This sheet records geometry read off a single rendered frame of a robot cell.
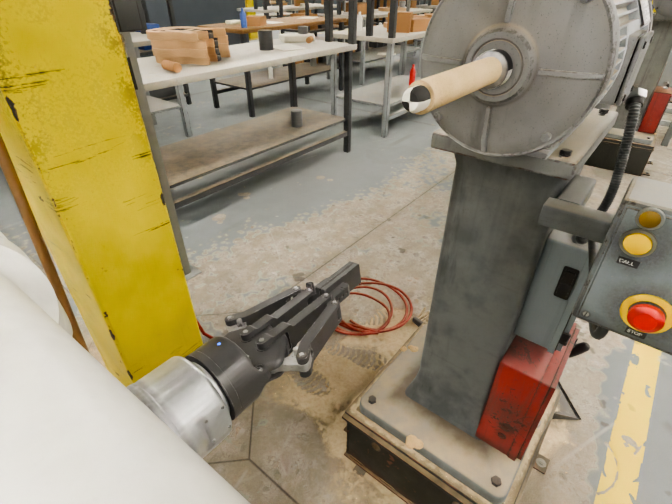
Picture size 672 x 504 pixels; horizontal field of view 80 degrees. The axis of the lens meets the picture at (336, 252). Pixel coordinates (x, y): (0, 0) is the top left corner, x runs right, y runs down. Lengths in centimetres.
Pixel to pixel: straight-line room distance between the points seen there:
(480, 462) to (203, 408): 97
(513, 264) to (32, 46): 109
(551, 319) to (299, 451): 96
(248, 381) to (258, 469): 115
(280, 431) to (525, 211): 114
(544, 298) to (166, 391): 77
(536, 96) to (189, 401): 53
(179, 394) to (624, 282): 56
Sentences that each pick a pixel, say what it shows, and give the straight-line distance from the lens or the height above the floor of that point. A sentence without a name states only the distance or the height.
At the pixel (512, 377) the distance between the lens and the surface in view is 105.
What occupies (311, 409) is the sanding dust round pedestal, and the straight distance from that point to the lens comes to 163.
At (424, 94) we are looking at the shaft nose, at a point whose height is 126.
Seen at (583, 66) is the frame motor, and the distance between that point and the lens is 61.
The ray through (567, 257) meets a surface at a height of 90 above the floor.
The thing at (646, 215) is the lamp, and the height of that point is 111.
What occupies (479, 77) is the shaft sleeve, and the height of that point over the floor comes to 125.
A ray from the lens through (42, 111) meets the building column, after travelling 113.
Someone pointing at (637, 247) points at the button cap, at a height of 107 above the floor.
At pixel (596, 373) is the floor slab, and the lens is 204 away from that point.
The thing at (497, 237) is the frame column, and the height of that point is 91.
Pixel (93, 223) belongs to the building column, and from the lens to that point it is 123.
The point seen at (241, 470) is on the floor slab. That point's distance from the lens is 155.
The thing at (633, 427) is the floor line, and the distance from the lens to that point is 192.
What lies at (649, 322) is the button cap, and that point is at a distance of 67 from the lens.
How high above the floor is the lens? 135
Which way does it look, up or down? 34 degrees down
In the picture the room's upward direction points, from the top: straight up
